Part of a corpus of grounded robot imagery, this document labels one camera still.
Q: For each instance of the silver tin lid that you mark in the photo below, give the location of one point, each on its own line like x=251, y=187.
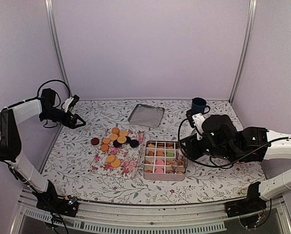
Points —
x=146, y=115

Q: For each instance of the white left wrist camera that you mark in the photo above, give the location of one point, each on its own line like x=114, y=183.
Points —
x=69, y=103

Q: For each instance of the pink sandwich cookie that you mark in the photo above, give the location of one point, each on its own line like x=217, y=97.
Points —
x=159, y=171
x=159, y=162

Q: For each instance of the right aluminium frame post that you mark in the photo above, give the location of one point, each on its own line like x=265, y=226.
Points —
x=244, y=51

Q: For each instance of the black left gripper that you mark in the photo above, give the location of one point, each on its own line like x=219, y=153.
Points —
x=72, y=124

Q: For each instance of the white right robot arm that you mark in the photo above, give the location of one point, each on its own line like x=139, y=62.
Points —
x=217, y=137

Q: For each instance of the dark blue mug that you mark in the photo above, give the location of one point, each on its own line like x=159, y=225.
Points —
x=199, y=105

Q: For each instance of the orange leaf cookie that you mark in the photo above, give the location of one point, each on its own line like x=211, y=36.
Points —
x=151, y=145

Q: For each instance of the floral rectangular tray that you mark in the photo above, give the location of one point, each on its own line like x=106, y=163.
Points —
x=114, y=157

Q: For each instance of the pink divided cookie tin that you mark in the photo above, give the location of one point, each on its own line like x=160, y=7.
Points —
x=164, y=161

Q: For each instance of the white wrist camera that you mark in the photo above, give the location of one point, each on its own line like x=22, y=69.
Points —
x=195, y=124
x=69, y=103

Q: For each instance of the black sandwich cookie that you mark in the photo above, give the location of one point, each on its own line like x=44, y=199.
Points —
x=134, y=143

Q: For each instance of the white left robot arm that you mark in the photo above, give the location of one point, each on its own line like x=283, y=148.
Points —
x=11, y=151

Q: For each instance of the aluminium frame post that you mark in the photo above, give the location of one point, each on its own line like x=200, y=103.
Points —
x=54, y=35
x=244, y=51

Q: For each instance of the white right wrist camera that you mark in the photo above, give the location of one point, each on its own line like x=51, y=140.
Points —
x=195, y=124

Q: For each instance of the front aluminium rail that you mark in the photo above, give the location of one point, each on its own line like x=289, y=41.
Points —
x=107, y=218

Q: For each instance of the silver white tongs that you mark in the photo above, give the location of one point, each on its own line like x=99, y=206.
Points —
x=179, y=165

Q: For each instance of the left aluminium frame post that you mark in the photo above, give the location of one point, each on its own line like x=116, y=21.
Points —
x=54, y=35

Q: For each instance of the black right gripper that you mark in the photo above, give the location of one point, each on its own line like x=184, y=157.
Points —
x=190, y=151

